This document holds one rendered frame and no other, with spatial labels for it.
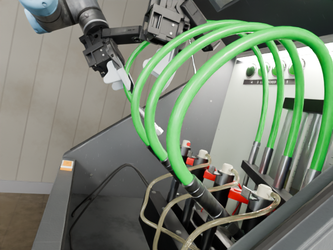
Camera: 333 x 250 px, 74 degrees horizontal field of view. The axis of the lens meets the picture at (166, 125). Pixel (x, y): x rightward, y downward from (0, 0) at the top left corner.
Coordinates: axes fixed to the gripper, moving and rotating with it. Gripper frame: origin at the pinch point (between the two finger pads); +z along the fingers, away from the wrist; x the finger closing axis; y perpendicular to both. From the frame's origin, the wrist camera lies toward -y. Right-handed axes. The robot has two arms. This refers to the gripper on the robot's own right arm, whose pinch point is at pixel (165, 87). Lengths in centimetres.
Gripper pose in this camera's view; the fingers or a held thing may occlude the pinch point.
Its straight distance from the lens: 47.9
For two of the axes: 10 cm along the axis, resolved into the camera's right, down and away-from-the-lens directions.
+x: 3.3, 1.7, -9.3
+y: -9.1, -2.0, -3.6
